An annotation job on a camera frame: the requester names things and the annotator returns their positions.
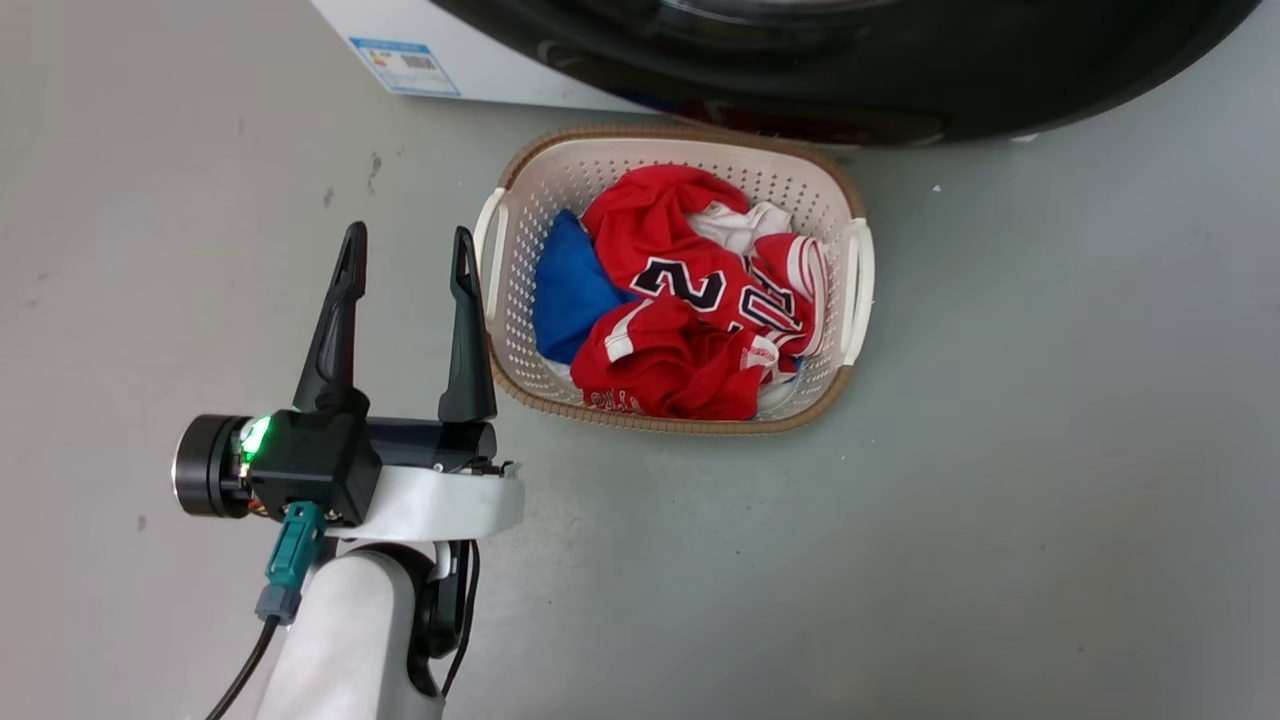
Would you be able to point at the white washing machine body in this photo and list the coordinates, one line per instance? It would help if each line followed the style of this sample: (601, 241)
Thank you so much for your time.
(480, 50)

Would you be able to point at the red basketball jersey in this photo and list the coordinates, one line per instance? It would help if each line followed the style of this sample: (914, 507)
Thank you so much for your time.
(690, 300)

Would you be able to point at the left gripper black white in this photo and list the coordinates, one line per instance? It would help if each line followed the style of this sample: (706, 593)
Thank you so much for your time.
(320, 462)

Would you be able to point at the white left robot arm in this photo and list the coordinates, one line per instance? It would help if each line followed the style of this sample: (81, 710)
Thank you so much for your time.
(350, 640)

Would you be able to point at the blue cloth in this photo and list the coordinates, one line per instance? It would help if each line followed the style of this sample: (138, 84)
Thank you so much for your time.
(572, 290)

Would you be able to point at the blue energy label sticker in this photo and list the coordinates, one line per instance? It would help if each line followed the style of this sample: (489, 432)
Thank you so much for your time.
(405, 66)

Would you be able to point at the black round washing machine door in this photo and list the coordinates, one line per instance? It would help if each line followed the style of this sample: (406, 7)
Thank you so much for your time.
(850, 60)

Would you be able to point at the white perforated laundry basket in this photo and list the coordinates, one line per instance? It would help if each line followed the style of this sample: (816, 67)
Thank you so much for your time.
(680, 280)

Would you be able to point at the white garment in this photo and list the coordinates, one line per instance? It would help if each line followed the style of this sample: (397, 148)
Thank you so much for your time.
(740, 225)

